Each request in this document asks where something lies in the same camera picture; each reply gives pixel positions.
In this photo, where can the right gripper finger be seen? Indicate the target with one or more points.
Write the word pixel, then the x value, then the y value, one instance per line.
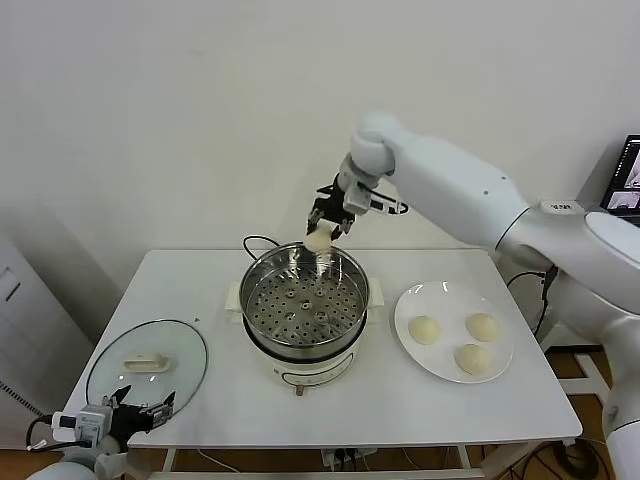
pixel 340 230
pixel 314 217

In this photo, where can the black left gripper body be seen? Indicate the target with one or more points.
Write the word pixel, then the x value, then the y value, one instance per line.
pixel 131 420

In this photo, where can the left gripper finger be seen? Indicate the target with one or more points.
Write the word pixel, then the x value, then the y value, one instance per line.
pixel 120 396
pixel 164 409

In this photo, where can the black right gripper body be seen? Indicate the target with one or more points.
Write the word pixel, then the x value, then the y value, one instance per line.
pixel 332 206

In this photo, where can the white steamed baozi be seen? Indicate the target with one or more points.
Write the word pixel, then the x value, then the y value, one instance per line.
pixel 482 327
pixel 425 330
pixel 472 359
pixel 318 241

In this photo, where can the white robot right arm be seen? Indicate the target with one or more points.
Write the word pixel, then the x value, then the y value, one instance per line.
pixel 450 190

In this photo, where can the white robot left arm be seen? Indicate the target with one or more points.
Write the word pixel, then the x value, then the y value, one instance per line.
pixel 75 467

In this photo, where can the perforated steel steamer basket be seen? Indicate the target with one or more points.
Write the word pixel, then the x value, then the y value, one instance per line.
pixel 300 305

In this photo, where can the white cabinet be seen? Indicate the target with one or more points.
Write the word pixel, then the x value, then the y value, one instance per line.
pixel 30 325

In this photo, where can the cream electric cooker base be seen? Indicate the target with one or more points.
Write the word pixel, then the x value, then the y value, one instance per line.
pixel 310 375

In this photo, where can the white round plate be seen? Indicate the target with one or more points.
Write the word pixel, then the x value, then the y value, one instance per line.
pixel 415 360

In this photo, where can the white power strip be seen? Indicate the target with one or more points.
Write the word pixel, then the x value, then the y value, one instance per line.
pixel 350 456

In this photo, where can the white side table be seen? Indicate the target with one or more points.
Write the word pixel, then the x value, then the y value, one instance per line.
pixel 565 325

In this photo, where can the dark open laptop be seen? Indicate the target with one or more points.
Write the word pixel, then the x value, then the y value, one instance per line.
pixel 627 170

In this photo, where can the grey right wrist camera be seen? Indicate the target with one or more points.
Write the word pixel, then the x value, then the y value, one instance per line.
pixel 356 199

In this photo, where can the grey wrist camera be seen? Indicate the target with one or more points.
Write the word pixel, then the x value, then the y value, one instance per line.
pixel 92 422
pixel 356 199

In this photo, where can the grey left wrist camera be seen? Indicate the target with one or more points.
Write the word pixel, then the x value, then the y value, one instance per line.
pixel 92 422

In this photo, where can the white table leg frame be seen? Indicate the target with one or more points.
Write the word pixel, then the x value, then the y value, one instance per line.
pixel 170 457

